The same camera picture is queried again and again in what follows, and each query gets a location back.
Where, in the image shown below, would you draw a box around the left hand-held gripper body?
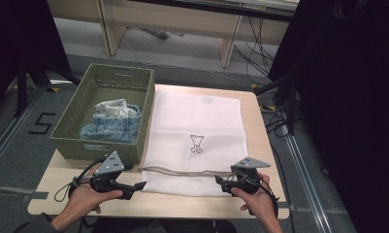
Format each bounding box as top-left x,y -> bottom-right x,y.
90,150 -> 129,194

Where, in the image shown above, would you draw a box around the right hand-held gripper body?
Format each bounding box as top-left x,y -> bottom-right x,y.
230,156 -> 272,195

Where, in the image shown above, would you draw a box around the blue denim garment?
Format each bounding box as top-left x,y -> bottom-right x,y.
80,104 -> 143,145

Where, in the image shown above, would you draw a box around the white mesh laundry bag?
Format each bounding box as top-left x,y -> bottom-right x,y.
140,88 -> 250,198

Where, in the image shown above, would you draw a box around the white cloth garment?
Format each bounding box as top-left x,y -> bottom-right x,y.
94,98 -> 140,119

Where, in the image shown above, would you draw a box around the green woven plastic basket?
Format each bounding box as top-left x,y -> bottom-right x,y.
49,63 -> 156,166

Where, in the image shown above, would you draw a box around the person's right hand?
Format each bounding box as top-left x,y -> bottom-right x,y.
230,172 -> 277,218

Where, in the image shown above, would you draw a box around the person's left hand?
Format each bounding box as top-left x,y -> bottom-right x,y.
67,164 -> 124,215

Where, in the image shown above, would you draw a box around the person's dark trousers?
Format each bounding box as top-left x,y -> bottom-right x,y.
91,217 -> 239,233

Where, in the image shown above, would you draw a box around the black tripod stand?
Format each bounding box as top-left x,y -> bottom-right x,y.
254,69 -> 302,136
15,52 -> 82,118

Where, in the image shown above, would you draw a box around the black curtain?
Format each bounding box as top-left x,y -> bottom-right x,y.
0,0 -> 72,111
268,0 -> 389,233

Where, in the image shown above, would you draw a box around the grey power strip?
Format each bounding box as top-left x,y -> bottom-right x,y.
141,27 -> 185,41

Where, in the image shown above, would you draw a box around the right hand-held gripper cable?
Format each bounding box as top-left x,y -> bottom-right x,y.
235,169 -> 279,218

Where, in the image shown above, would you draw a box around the hand-held gripper cable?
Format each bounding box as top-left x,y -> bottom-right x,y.
235,169 -> 279,218
53,157 -> 103,204

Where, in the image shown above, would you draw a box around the left hand-held gripper cable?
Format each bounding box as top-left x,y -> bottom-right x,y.
53,157 -> 103,204

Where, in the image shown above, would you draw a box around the bundle of black cables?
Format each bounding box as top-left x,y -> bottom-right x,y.
233,16 -> 276,85

